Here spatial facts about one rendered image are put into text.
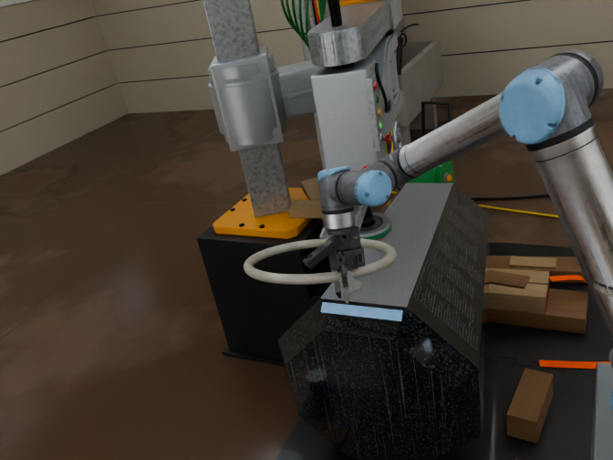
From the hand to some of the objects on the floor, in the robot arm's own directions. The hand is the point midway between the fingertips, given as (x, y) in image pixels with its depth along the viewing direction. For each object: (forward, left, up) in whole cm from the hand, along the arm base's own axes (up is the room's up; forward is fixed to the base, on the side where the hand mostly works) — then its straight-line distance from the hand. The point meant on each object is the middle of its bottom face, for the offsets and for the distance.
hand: (340, 297), depth 166 cm
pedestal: (+71, -120, -105) cm, 175 cm away
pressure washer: (+3, -239, -111) cm, 264 cm away
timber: (-50, -61, -108) cm, 134 cm away
